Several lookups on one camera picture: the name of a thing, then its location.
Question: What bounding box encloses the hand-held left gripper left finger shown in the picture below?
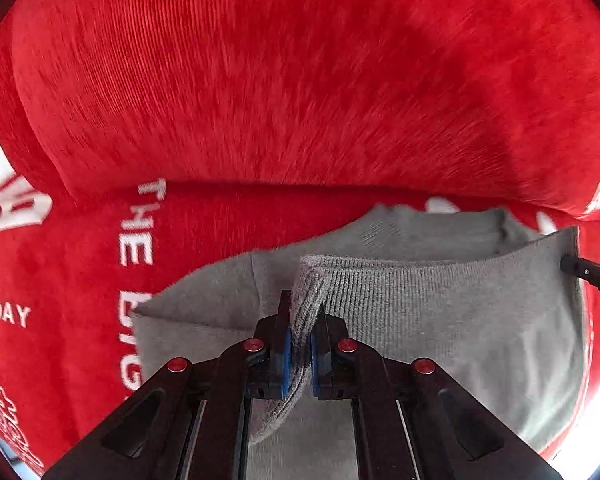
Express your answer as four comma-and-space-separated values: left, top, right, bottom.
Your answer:
40, 289, 295, 480

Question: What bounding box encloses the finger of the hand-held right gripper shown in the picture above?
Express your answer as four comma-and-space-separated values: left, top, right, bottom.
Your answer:
560, 255, 600, 304

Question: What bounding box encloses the grey knit sweater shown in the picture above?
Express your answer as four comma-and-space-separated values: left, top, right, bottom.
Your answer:
130, 204, 588, 480

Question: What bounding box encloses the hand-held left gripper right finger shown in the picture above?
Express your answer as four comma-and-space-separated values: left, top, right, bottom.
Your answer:
310, 310, 566, 480

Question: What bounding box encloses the red printed sofa blanket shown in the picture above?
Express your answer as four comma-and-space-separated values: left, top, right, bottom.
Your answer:
0, 0, 600, 476

